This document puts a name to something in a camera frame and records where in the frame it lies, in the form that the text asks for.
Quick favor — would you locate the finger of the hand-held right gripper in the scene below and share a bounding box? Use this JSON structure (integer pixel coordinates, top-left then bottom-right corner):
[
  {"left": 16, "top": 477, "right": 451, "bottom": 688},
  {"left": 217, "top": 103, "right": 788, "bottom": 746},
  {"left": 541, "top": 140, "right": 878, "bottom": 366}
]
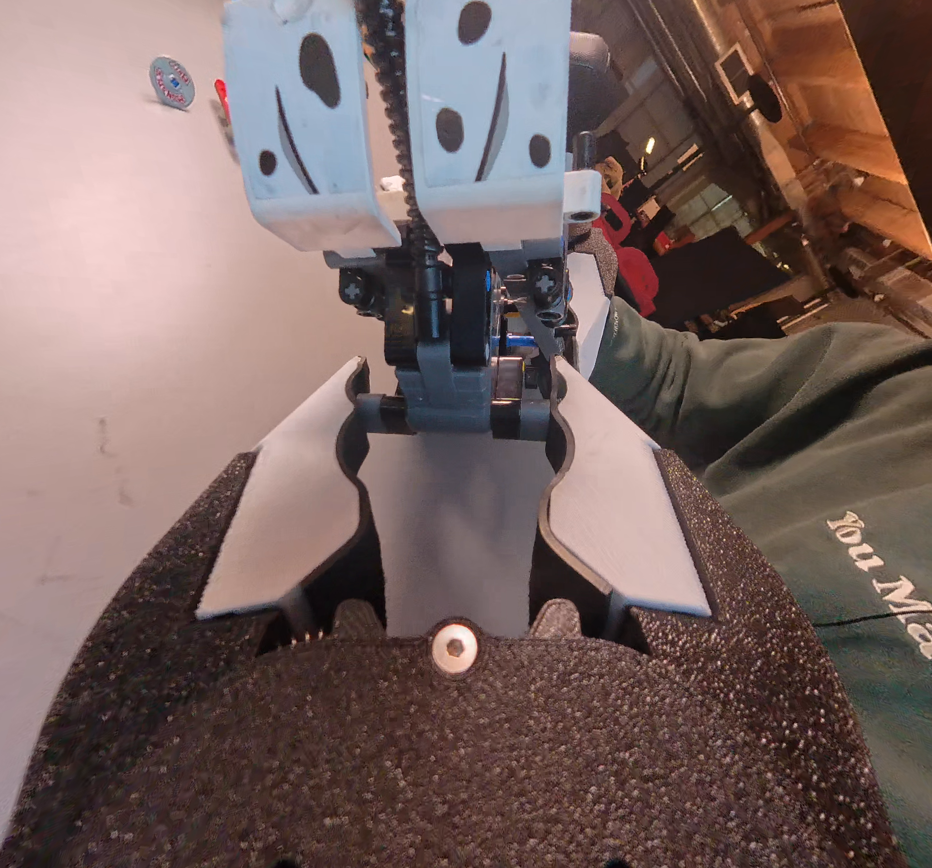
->
[{"left": 563, "top": 251, "right": 621, "bottom": 377}]

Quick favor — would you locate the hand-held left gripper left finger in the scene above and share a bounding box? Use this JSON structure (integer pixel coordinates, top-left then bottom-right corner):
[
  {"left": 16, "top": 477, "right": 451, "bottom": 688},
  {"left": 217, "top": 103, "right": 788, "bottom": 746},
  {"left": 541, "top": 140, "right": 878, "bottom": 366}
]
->
[{"left": 193, "top": 359, "right": 385, "bottom": 621}]

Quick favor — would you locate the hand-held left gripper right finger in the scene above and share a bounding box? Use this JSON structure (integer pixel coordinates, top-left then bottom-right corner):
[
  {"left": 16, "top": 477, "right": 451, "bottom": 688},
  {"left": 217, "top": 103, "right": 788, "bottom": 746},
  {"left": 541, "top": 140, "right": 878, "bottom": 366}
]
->
[{"left": 536, "top": 359, "right": 715, "bottom": 621}]

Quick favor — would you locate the toy brick model car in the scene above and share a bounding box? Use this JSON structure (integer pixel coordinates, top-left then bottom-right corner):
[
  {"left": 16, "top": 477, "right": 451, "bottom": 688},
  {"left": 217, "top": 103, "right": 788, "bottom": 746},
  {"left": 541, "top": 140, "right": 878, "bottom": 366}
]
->
[{"left": 219, "top": 0, "right": 607, "bottom": 441}]

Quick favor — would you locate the red chair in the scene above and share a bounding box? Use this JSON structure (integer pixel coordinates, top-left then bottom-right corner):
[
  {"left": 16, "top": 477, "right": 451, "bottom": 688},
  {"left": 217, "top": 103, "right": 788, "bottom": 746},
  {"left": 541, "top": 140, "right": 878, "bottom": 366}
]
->
[{"left": 593, "top": 190, "right": 688, "bottom": 260}]

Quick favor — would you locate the person's green sweatshirt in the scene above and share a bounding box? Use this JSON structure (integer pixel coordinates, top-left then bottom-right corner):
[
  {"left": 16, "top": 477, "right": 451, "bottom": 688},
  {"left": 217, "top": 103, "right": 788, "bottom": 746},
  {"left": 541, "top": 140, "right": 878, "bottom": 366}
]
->
[{"left": 699, "top": 322, "right": 932, "bottom": 868}]

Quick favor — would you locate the round grey disc piece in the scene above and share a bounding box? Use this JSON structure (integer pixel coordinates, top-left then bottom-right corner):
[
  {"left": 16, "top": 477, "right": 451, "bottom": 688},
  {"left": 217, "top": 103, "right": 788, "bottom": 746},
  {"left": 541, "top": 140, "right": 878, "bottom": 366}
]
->
[{"left": 146, "top": 51, "right": 199, "bottom": 113}]

